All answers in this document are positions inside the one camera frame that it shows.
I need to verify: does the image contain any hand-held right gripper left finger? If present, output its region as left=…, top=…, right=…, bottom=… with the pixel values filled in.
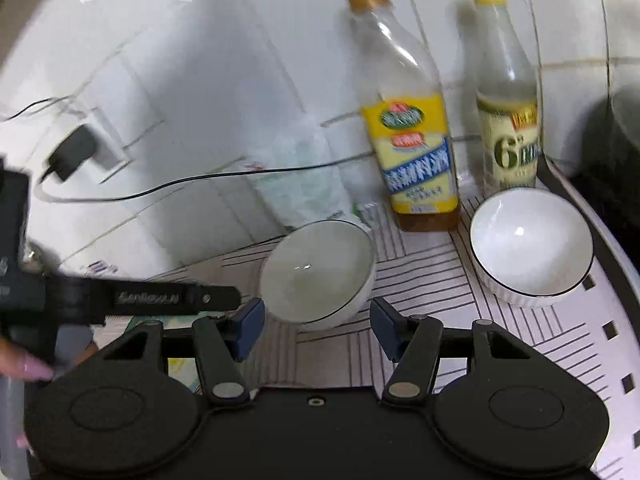
left=102, top=297, right=266, bottom=408

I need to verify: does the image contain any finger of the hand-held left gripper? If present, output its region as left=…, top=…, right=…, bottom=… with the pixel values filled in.
left=50, top=274, right=242, bottom=327

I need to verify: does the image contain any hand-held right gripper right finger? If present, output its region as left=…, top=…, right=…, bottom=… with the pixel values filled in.
left=369, top=296, right=532, bottom=406

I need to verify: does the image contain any white ribbed bowl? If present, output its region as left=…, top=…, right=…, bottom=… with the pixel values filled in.
left=469, top=187, right=594, bottom=309
left=258, top=220, right=377, bottom=332

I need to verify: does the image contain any person's left hand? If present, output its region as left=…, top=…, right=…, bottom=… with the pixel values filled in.
left=0, top=336, right=56, bottom=382

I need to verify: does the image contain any striped tablecloth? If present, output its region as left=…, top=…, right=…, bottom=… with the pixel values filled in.
left=85, top=159, right=640, bottom=480

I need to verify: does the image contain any black power adapter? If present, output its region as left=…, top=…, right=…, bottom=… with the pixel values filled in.
left=46, top=125, right=99, bottom=183

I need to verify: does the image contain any clear plastic bag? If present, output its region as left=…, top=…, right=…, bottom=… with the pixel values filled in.
left=249, top=122, right=382, bottom=235

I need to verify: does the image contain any yellow label cooking wine bottle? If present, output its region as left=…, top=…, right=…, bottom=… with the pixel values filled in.
left=344, top=0, right=462, bottom=233

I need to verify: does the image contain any pale label vinegar bottle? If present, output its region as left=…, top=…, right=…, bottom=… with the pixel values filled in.
left=468, top=0, right=543, bottom=200

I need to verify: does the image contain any black wok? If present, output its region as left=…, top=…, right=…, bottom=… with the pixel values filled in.
left=565, top=87, right=640, bottom=261

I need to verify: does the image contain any small wall sticker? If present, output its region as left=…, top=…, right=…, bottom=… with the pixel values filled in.
left=85, top=259, right=121, bottom=277

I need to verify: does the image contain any black adapter cable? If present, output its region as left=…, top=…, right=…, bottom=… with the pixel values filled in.
left=36, top=156, right=383, bottom=204

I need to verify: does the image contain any white wall socket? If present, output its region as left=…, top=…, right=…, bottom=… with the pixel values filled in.
left=75, top=110, right=132, bottom=172

